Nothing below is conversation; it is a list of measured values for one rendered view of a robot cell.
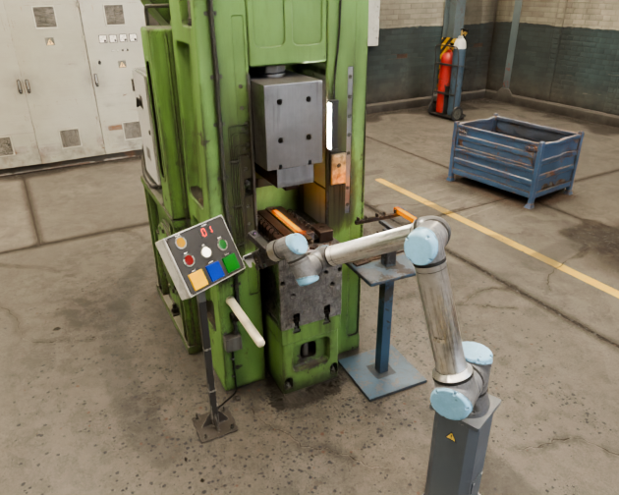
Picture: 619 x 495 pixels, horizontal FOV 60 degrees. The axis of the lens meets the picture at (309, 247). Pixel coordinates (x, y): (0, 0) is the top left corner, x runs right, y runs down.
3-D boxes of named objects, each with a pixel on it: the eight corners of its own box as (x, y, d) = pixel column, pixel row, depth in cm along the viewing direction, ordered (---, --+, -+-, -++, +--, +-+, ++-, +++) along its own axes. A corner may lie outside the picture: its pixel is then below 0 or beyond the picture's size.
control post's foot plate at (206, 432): (240, 430, 290) (239, 417, 286) (200, 445, 281) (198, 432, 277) (227, 406, 308) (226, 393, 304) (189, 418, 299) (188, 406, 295)
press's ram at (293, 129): (337, 160, 273) (338, 79, 255) (267, 171, 257) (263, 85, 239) (301, 140, 306) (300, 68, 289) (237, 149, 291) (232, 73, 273)
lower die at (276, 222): (313, 245, 287) (313, 230, 283) (279, 252, 279) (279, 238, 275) (281, 217, 321) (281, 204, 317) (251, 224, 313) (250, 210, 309)
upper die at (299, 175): (313, 182, 271) (313, 164, 267) (277, 188, 263) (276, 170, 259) (279, 160, 305) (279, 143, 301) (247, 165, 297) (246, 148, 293)
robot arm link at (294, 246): (299, 258, 213) (288, 236, 212) (279, 265, 222) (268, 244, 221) (312, 249, 220) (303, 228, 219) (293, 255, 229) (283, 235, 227)
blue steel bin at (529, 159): (572, 194, 609) (587, 131, 577) (530, 209, 569) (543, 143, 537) (487, 167, 698) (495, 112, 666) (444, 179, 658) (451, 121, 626)
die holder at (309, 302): (341, 313, 308) (343, 244, 288) (281, 331, 292) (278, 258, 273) (299, 272, 353) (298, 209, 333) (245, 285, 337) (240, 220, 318)
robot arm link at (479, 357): (492, 379, 221) (498, 344, 214) (479, 404, 208) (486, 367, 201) (456, 366, 229) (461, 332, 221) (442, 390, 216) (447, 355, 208)
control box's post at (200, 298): (219, 425, 294) (200, 248, 246) (213, 427, 292) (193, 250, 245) (217, 420, 297) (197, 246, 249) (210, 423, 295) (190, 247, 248)
